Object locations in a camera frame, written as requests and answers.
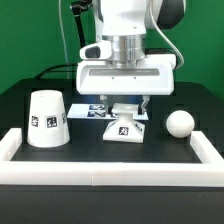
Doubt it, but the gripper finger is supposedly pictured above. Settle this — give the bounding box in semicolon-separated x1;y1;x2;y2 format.
100;95;109;108
140;95;150;114

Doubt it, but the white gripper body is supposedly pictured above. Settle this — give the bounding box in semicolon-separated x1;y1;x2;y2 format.
76;54;176;96

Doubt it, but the white lamp base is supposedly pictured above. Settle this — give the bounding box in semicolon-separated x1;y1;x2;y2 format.
103;103;145;143

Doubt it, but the white lamp bulb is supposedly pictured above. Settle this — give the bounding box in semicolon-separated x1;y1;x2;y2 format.
166;110;195;138

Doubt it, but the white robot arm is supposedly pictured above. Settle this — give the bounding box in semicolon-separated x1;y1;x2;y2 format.
76;0;186;103

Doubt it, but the white lamp shade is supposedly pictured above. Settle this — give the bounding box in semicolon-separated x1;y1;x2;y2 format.
27;90;70;148

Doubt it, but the marker tag sheet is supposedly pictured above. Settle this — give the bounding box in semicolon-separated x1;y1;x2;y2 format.
67;103;148;120

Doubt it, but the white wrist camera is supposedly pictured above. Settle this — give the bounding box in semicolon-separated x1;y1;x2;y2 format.
80;40;112;60

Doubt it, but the black cable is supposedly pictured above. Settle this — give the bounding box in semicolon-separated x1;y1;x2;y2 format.
34;63;80;80

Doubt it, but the black camera stand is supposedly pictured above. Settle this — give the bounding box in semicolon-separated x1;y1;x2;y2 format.
70;0;92;48

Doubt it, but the white U-shaped fence frame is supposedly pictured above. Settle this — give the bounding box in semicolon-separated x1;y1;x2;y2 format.
0;128;224;187

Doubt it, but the white hanging cable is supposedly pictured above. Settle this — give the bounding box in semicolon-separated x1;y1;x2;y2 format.
58;0;71;80

